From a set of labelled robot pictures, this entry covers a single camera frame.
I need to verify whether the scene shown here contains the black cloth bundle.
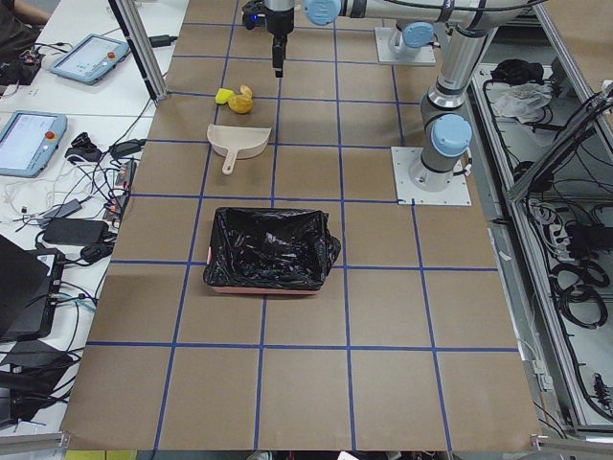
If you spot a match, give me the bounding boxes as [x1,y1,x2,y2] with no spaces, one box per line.
[490,58,544,85]

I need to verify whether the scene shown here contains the blue teach pendant near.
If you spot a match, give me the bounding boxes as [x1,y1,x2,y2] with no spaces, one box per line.
[1,110,67,178]

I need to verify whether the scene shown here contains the blue teach pendant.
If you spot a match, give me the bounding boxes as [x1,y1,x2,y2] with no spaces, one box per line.
[1,110,67,178]
[50,34,130,85]

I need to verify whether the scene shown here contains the black laptop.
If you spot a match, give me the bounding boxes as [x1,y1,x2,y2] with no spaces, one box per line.
[1,237,65,342]

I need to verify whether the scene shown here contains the pink bin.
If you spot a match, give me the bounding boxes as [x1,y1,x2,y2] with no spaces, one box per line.
[206,246,320,296]

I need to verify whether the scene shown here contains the black trash bag liner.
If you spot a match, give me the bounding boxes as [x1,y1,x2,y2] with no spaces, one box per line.
[203,207,341,289]

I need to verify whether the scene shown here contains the white crumpled cloth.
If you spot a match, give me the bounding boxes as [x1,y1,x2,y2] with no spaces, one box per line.
[492,83,553,123]

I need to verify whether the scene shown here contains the blue teach pendant far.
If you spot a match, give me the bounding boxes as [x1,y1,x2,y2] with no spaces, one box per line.
[50,34,130,85]

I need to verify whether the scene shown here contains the aluminium frame post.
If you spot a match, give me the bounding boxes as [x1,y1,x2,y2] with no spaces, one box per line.
[108,0,168,104]

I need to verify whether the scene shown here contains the beige plastic dustpan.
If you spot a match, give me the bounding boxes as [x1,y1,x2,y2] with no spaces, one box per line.
[207,124,271,175]

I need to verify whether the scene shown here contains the yellow sponge piece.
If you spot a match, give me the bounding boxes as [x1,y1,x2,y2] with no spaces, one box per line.
[215,87,236,105]

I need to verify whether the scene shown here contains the orange trash ball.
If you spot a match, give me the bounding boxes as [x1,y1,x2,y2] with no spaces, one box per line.
[227,94,254,115]

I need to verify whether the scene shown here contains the tan crumpled trash piece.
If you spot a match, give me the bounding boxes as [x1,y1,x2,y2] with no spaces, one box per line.
[239,84,253,99]

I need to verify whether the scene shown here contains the black power adapter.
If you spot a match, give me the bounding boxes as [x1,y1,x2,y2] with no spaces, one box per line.
[42,218,109,245]

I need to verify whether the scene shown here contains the coiled black cables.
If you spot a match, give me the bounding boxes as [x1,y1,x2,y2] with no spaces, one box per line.
[548,261,609,332]

